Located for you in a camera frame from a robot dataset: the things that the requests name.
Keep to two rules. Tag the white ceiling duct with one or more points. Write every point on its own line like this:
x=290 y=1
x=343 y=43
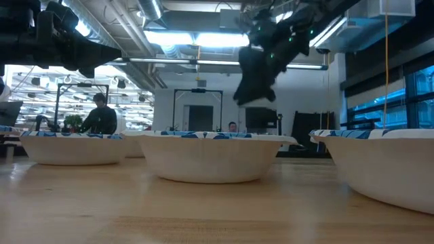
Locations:
x=373 y=23

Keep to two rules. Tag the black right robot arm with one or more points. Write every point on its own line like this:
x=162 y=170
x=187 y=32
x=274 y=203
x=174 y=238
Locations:
x=325 y=13

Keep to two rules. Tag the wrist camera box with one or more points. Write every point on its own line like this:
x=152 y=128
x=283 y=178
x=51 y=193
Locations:
x=61 y=17
x=259 y=30

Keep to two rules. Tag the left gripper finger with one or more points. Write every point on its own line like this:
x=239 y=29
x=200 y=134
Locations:
x=100 y=54

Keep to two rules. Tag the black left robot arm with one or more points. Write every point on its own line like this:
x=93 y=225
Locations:
x=17 y=40

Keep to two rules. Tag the blue patterned paper bowl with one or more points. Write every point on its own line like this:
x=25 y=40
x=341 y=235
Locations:
x=73 y=150
x=210 y=159
x=383 y=166
x=133 y=147

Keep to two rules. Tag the person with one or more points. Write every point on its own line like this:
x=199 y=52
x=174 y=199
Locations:
x=101 y=120
x=232 y=126

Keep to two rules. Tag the green potted plant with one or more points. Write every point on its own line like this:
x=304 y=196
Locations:
x=73 y=121

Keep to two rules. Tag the silver ventilation duct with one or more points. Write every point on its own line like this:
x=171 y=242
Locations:
x=151 y=8

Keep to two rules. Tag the grey monitor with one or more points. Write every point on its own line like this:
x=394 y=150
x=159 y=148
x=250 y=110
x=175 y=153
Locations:
x=8 y=113

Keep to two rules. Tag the bright ceiling light fixture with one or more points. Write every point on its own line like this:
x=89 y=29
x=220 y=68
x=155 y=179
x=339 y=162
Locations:
x=196 y=39

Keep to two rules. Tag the black panel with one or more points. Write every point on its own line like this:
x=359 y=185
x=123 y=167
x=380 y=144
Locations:
x=310 y=130

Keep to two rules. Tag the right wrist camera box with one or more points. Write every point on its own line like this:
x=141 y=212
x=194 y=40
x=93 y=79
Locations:
x=259 y=30

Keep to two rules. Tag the black metal rig frame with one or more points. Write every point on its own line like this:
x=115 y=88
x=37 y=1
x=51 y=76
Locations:
x=83 y=85
x=198 y=90

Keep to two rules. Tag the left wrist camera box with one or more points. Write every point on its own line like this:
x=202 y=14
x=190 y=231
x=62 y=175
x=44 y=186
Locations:
x=61 y=17

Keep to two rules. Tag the dark display screen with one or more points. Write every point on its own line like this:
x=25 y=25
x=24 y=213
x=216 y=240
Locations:
x=260 y=118

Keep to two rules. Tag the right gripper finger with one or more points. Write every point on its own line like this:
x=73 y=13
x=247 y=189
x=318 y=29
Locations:
x=266 y=74
x=245 y=78

